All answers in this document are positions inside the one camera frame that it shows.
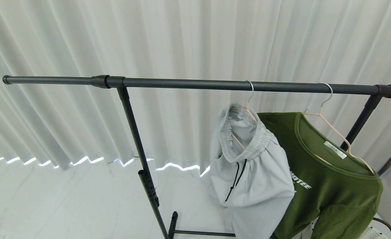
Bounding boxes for black clothes rack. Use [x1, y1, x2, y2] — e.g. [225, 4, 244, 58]
[2, 75, 391, 239]

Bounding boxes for white laundry basket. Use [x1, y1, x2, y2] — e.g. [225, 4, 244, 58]
[300, 217, 391, 239]

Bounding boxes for green garment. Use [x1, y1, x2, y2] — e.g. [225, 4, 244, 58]
[258, 112, 384, 239]

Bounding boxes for pink clothes hanger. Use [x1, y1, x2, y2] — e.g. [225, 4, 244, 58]
[302, 82, 376, 175]
[230, 80, 259, 150]

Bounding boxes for pale grey shorts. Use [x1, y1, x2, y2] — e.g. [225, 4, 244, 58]
[210, 102, 295, 239]

